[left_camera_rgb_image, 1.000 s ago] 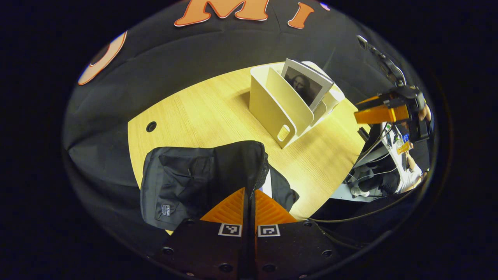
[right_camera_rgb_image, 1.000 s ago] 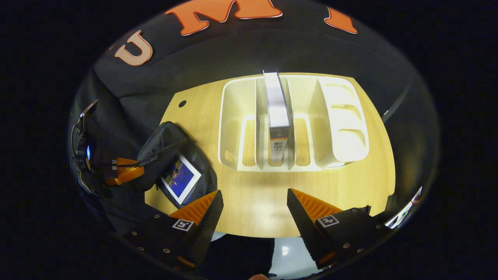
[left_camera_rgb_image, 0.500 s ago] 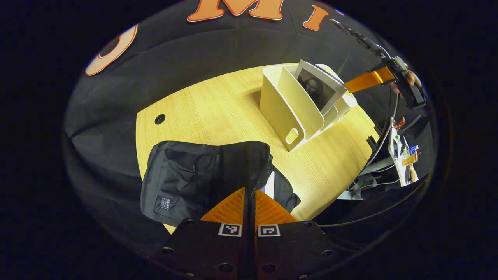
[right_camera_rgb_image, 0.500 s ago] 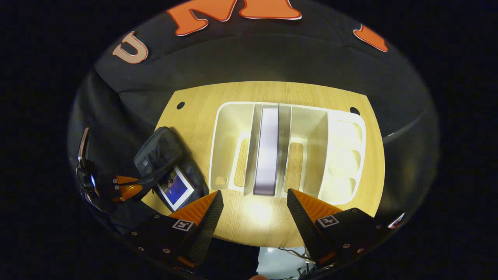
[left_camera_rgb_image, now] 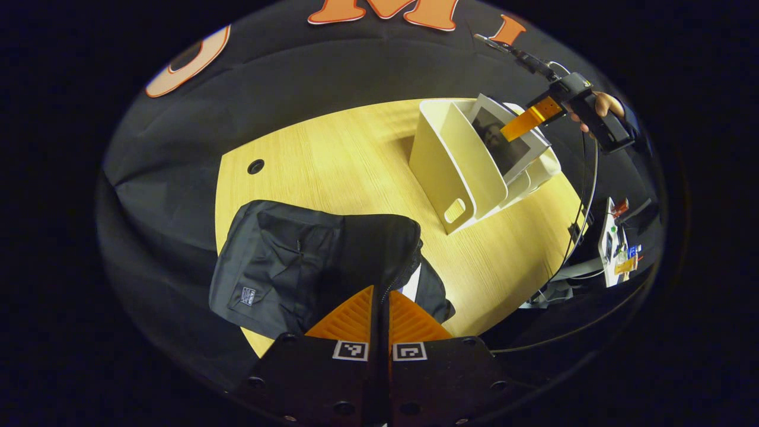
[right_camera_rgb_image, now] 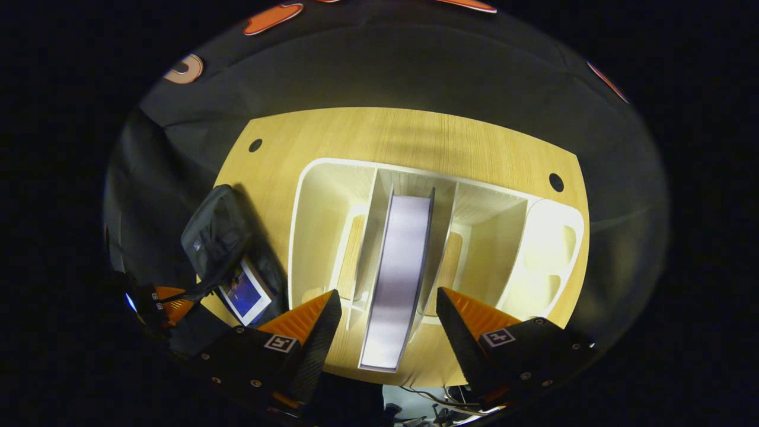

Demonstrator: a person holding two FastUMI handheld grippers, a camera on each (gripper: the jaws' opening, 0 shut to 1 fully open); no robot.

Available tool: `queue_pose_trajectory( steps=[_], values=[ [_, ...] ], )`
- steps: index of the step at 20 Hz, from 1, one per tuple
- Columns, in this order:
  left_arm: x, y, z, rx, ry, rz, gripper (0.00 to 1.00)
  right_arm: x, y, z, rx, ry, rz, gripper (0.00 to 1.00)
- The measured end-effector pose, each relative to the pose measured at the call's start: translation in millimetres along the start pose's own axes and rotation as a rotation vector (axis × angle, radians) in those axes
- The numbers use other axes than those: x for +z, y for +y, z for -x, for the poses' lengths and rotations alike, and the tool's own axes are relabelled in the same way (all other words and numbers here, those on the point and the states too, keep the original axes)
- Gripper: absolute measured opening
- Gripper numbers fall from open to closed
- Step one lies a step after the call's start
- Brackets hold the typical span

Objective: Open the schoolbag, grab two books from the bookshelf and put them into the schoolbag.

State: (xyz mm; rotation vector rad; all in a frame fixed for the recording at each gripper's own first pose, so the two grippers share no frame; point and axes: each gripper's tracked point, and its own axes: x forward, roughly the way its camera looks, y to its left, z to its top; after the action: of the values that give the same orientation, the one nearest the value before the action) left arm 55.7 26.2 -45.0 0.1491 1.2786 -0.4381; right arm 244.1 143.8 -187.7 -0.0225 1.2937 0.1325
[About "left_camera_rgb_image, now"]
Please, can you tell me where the white bookshelf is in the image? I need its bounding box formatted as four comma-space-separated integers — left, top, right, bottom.
408, 97, 563, 237

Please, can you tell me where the black schoolbag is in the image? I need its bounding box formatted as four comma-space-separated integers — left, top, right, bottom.
208, 199, 457, 342

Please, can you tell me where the grey portrait cover book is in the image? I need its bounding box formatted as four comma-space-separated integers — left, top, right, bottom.
468, 93, 551, 186

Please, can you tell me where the white desk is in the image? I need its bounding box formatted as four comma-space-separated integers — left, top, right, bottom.
597, 197, 640, 289

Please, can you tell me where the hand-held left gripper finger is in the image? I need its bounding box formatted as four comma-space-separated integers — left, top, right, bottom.
228, 286, 381, 425
379, 291, 523, 425

